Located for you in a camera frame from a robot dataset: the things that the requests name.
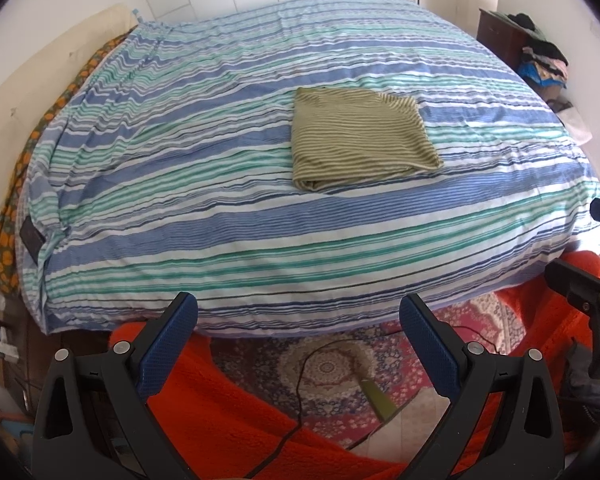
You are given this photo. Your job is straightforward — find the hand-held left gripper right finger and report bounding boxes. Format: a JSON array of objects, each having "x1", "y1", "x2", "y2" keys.
[{"x1": 400, "y1": 294, "x2": 566, "y2": 480}]

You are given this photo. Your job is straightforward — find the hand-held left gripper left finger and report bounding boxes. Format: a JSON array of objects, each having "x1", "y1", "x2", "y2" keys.
[{"x1": 31, "y1": 292, "x2": 199, "y2": 480}]

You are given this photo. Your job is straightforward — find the green striped cardigan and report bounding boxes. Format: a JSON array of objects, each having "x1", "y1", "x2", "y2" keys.
[{"x1": 290, "y1": 86, "x2": 445, "y2": 193}]

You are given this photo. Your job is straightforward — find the pile of clothes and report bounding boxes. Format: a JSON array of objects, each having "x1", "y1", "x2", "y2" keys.
[{"x1": 510, "y1": 11, "x2": 571, "y2": 106}]

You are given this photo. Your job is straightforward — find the grey cloth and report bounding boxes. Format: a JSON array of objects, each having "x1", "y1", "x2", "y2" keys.
[{"x1": 560, "y1": 340, "x2": 600, "y2": 416}]

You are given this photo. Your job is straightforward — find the olive green strip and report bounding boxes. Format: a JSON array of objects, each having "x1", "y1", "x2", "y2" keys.
[{"x1": 357, "y1": 377, "x2": 398, "y2": 421}]

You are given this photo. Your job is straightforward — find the white cloth bundle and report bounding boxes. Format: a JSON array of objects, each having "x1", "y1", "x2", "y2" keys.
[{"x1": 555, "y1": 102, "x2": 595, "y2": 146}]

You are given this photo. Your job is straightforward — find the patterned rug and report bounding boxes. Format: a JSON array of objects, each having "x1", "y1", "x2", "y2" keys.
[{"x1": 210, "y1": 292, "x2": 531, "y2": 451}]

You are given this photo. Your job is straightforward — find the blue green striped duvet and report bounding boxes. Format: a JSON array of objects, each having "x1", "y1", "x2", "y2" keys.
[{"x1": 17, "y1": 0, "x2": 600, "y2": 336}]

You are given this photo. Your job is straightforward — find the orange patterned bed sheet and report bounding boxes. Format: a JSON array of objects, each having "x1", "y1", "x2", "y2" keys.
[{"x1": 0, "y1": 25, "x2": 141, "y2": 296}]

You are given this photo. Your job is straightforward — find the dark wooden nightstand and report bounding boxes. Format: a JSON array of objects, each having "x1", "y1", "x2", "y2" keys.
[{"x1": 477, "y1": 7, "x2": 531, "y2": 61}]

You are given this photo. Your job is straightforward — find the cream headboard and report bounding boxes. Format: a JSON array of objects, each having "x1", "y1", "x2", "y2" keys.
[{"x1": 0, "y1": 2, "x2": 141, "y2": 241}]

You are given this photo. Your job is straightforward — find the wooden bed frame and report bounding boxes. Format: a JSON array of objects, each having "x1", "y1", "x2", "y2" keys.
[{"x1": 0, "y1": 305, "x2": 113, "y2": 411}]

